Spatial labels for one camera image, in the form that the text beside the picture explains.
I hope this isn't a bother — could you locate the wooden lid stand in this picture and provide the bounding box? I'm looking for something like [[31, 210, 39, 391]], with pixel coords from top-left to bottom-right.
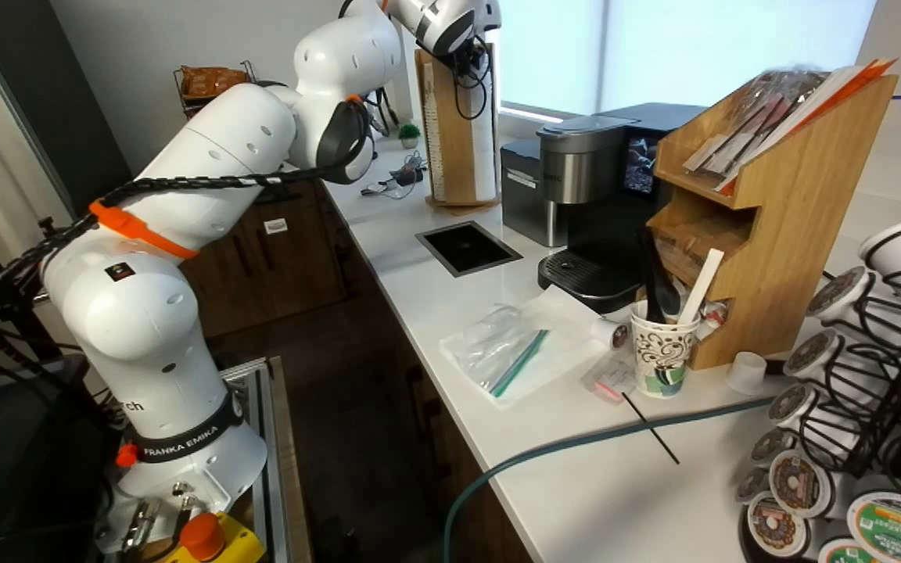
[[413, 44, 504, 210]]

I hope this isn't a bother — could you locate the white lid stack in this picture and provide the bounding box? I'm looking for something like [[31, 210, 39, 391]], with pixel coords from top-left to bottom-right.
[[465, 57, 504, 208]]

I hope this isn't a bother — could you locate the brown lid coffee pod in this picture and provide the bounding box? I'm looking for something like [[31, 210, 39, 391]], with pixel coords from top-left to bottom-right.
[[742, 493, 817, 563], [762, 380, 823, 433], [748, 423, 799, 470], [804, 262, 878, 325], [733, 463, 776, 509], [780, 328, 843, 386], [765, 449, 839, 523]]

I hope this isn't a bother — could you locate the green lid coffee pod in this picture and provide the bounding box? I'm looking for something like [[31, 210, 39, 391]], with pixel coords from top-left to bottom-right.
[[841, 487, 901, 563], [813, 536, 878, 563]]

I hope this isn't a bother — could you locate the steel framed counter chute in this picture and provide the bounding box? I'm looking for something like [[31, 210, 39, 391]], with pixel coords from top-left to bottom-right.
[[413, 219, 526, 283]]

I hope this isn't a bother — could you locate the clear zip bag green seal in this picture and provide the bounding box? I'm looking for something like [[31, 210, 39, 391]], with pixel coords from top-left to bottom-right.
[[433, 285, 615, 409]]

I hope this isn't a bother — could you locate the stainless steel bin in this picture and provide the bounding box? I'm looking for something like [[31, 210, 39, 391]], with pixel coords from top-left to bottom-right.
[[496, 137, 561, 251]]

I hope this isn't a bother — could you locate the black silver coffee machine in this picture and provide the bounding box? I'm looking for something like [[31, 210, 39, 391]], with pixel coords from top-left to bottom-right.
[[533, 101, 708, 317]]

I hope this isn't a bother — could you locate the dark wooden cabinet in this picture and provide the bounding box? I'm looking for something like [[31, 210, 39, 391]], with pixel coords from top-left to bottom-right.
[[175, 172, 537, 563]]

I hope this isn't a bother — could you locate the small clear packet bag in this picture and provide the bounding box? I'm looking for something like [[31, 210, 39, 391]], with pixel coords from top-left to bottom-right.
[[582, 351, 641, 408]]

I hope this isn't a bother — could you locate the black stirrers bundle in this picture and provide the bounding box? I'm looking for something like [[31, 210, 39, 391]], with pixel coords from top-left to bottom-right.
[[641, 230, 685, 325]]

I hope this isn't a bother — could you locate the patterned paper cup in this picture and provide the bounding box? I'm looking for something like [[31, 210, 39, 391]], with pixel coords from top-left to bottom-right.
[[627, 312, 703, 404]]

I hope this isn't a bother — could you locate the thin black stir stick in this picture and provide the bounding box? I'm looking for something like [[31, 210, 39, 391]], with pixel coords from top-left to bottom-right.
[[618, 387, 685, 470]]

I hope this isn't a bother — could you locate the metal robot cart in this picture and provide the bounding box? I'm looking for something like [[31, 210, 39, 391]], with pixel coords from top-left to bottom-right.
[[93, 354, 314, 563]]

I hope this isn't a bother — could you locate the white stir stick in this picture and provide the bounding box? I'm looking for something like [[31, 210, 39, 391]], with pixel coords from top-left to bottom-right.
[[675, 243, 728, 328]]

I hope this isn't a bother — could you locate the small creamer cup heap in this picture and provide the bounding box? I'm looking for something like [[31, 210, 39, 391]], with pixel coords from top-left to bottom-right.
[[694, 299, 736, 339]]

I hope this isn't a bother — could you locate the white creamer cup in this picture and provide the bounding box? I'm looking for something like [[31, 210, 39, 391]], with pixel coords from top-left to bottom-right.
[[728, 348, 771, 396]]

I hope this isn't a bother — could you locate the brown bag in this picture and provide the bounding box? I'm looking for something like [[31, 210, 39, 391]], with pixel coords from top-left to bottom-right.
[[173, 64, 257, 108]]

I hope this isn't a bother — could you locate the wooden condiment organizer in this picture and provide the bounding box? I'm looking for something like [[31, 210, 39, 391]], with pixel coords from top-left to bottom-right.
[[643, 69, 901, 374]]

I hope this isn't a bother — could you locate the yellow box orange button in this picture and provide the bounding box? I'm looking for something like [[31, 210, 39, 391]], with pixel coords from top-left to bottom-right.
[[162, 509, 267, 563]]

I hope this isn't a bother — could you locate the small orange clip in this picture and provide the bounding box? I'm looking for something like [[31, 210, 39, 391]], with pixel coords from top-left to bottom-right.
[[113, 441, 147, 473]]

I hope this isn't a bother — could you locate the orange white paper packet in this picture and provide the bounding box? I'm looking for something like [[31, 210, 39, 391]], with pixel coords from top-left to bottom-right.
[[712, 57, 901, 193]]

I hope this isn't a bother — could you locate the small gadget with wires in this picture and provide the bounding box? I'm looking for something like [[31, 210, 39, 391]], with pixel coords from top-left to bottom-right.
[[358, 153, 431, 200]]

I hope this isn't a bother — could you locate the grey green cable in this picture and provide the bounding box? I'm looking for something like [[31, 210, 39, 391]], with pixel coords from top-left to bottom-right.
[[439, 391, 780, 563]]

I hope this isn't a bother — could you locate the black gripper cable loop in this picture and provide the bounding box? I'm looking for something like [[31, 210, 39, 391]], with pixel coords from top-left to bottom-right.
[[448, 37, 496, 127]]

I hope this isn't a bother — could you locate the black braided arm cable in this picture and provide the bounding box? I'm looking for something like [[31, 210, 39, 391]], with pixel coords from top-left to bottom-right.
[[0, 165, 370, 420]]

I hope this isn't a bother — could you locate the orange cable strap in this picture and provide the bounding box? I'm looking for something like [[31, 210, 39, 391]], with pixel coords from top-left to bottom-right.
[[87, 200, 202, 262]]

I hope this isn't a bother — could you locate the black wire pod carousel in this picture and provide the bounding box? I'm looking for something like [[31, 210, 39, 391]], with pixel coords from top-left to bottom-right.
[[736, 215, 901, 563]]

